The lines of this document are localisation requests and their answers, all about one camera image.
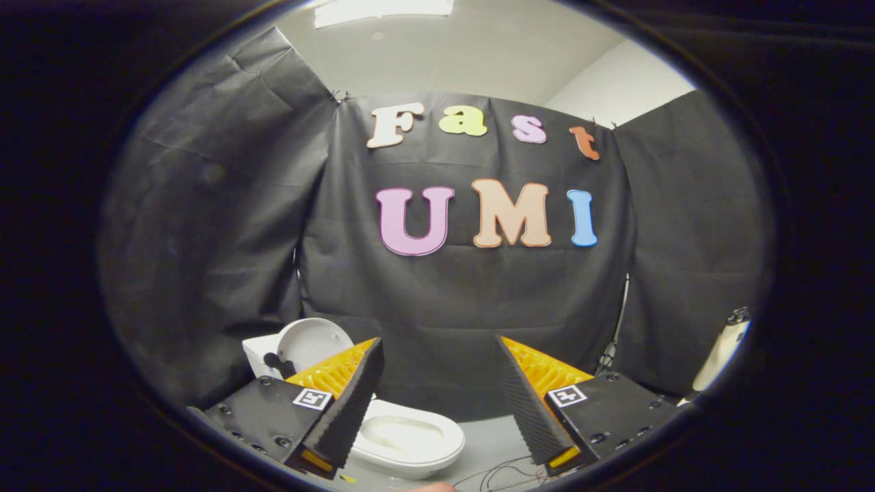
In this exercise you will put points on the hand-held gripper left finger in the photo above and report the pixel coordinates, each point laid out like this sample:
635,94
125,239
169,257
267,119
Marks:
352,403

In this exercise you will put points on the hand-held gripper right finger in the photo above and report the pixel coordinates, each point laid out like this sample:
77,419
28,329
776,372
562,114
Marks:
523,406

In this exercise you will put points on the white toilet lid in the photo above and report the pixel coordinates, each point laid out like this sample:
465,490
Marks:
314,342

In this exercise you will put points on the black lid pull tab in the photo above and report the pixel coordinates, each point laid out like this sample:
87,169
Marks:
277,362

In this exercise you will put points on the white toilet bowl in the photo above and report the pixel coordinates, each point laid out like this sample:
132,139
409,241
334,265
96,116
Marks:
437,447

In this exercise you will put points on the black backdrop cloth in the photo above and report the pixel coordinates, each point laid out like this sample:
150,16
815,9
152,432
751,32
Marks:
465,307

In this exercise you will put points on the white cylindrical device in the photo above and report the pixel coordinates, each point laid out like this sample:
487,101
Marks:
721,352

